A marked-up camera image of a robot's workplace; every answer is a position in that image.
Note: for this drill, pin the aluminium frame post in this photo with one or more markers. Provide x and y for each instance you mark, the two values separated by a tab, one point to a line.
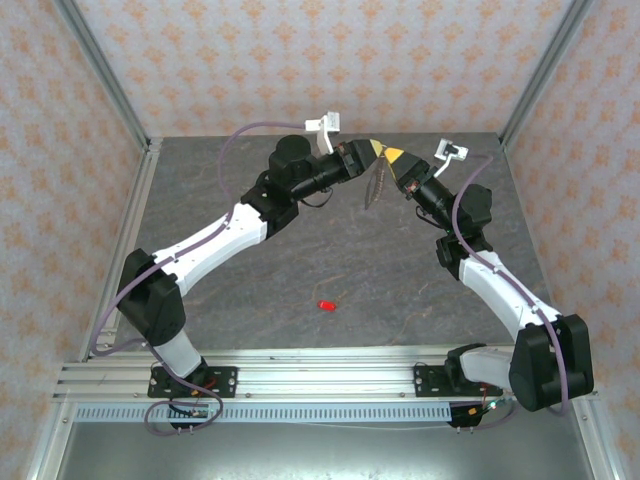
100	65
545	65

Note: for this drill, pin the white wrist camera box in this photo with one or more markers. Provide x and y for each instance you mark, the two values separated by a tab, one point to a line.
450	150
327	122

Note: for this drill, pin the red key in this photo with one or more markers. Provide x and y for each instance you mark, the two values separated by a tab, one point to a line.
327	306

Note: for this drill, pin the aluminium side rail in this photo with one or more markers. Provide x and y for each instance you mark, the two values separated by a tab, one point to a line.
122	240

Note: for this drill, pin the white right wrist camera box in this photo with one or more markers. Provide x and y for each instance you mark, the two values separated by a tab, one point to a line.
450	150

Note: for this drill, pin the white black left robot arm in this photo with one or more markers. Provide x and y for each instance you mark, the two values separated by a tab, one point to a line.
210	250

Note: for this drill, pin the grey metal sheet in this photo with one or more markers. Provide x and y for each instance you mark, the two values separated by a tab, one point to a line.
320	452

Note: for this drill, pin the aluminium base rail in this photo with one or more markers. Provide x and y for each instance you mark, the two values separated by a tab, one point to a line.
320	380

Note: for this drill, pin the aluminium frame leg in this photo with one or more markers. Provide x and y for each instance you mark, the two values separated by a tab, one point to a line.
47	450
597	450

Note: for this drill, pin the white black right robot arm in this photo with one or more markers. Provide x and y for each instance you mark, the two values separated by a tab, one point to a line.
500	290

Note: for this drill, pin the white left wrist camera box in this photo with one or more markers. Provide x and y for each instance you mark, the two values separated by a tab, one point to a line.
327	122

